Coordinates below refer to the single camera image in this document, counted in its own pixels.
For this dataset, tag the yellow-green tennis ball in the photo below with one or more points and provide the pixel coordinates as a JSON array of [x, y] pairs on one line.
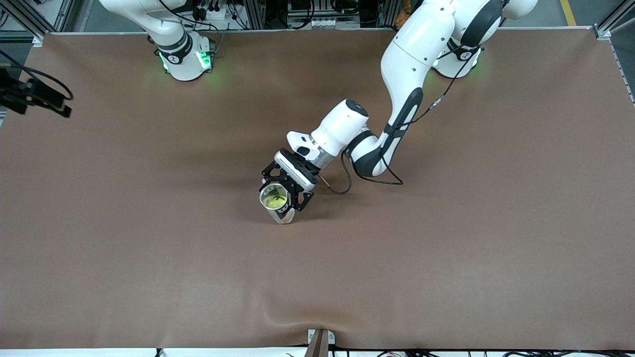
[[274, 201]]

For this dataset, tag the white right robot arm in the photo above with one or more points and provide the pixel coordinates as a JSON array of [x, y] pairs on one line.
[[183, 59]]

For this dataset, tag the metal table clamp bracket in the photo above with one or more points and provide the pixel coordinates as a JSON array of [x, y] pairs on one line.
[[320, 347]]

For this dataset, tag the aluminium frame rail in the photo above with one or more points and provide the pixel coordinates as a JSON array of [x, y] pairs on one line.
[[603, 30], [37, 38]]

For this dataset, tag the white power strip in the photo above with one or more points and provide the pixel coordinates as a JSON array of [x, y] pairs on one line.
[[218, 14]]

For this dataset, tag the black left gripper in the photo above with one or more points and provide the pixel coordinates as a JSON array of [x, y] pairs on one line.
[[300, 191]]

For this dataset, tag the black electronics box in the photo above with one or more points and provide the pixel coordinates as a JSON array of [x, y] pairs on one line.
[[347, 6]]

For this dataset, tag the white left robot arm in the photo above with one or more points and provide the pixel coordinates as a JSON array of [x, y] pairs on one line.
[[412, 54]]

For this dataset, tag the white terminal block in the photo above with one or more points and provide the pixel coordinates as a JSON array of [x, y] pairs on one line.
[[325, 23]]

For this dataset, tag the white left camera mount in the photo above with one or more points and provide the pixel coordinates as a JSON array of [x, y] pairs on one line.
[[296, 140]]

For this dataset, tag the aluminium frame post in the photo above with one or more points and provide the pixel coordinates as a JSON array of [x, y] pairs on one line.
[[387, 12], [255, 12]]

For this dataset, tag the pile of orange objects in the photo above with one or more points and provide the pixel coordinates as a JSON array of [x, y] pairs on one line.
[[407, 6]]

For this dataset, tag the brown table mat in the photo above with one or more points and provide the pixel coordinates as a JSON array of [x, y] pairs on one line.
[[317, 272]]

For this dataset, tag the clear tennis ball can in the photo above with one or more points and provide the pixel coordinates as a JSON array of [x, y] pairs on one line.
[[283, 217]]

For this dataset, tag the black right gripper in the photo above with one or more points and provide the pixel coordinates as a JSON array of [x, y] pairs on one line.
[[31, 93]]

